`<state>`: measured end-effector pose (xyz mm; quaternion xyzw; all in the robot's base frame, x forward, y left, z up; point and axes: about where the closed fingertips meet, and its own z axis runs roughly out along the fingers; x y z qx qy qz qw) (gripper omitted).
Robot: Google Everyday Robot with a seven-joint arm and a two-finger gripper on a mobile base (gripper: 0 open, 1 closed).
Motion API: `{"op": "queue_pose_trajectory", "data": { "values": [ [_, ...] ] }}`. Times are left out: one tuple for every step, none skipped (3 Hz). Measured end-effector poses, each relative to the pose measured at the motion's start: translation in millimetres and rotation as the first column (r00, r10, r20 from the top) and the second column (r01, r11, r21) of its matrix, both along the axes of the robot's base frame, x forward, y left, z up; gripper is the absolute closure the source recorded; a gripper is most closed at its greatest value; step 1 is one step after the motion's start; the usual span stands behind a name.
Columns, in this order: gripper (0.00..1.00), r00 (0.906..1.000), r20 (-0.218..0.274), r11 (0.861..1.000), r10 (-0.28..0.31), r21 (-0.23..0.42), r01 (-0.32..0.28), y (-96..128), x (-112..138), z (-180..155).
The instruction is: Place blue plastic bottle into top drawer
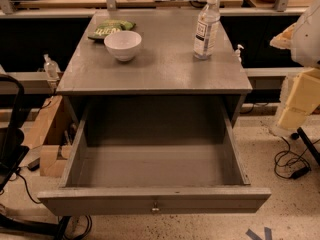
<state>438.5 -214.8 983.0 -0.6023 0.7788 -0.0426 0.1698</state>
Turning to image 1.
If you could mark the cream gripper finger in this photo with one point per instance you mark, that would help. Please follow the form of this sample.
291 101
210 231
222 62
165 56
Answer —
303 99

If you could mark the clear plastic water bottle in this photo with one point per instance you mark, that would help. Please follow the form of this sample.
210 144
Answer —
206 30

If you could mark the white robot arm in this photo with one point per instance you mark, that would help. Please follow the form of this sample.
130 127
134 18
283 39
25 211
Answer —
302 39

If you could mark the white pump dispenser bottle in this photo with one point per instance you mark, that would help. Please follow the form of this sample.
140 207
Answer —
238 51

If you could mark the small metal drawer knob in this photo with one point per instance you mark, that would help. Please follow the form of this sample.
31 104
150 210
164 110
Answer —
155 209

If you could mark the open grey top drawer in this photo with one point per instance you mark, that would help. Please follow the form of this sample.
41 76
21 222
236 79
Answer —
130 152

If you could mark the clear sanitizer pump bottle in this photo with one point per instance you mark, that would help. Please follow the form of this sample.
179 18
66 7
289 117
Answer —
51 68

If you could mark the grey wooden cabinet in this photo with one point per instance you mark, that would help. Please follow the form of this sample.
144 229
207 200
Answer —
164 65

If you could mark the white ceramic bowl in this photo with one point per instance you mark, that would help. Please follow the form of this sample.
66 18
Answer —
123 45

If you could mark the green chip bag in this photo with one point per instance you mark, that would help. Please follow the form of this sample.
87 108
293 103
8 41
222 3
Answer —
110 26

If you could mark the open cardboard box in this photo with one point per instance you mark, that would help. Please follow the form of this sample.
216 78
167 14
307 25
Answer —
48 133

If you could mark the black office chair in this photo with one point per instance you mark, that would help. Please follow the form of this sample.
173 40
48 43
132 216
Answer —
12 152

